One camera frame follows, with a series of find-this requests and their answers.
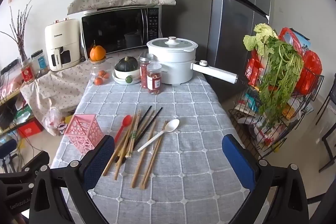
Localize black wire rack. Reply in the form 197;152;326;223
228;67;324;159

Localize clear plastic bag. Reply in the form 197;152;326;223
42;107;70;136

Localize white dish with green knob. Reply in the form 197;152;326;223
113;67;141;85

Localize napa cabbage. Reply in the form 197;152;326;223
243;23;279;56

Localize black metal chair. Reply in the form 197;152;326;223
315;77;336;174

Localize grey checked tablecloth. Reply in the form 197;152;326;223
50;73;252;224

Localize jar with red label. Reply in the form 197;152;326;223
18;57;36;83

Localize red cardboard box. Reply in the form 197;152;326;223
17;119;45;138

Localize blue stool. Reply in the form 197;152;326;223
0;139;17;174

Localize jar with blue label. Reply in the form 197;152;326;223
31;49;49;76

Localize white electric pot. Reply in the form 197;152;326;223
146;36;243;85

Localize grey refrigerator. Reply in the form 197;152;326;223
162;0;272;106

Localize black chopstick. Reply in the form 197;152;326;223
131;107;163;151
115;105;153;161

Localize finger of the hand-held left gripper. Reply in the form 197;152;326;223
0;171;36;205
20;151;50;174

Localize red snack packet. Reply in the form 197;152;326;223
245;51;263;85

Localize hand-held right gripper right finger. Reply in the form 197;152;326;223
222;134;310;224

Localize glass pot lid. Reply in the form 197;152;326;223
146;36;197;52

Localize tall jar of red berries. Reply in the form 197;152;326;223
139;53;155;88

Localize dry branches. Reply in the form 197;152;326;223
0;0;33;62

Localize black microwave oven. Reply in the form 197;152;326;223
81;5;163;56

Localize pink utensil basket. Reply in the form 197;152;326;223
64;114;105;155

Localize bunch of wooden chopsticks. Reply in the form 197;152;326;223
102;109;168;190

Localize red plastic spoon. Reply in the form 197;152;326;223
114;115;132;142

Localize floral table cloth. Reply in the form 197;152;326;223
20;48;149;130

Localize large orange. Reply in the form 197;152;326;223
89;40;107;61

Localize dark green squash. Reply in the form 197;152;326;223
115;56;139;73

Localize red plastic bag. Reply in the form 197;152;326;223
278;27;323;96

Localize green leafy herb bunch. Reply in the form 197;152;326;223
259;36;305;132

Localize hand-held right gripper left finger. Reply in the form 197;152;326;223
28;135;115;224

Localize clear plastic container with tomatoes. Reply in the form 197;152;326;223
90;57;113;86

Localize white plastic spoon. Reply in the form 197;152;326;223
137;119;180;152

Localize cream air fryer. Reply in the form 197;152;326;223
44;18;81;72

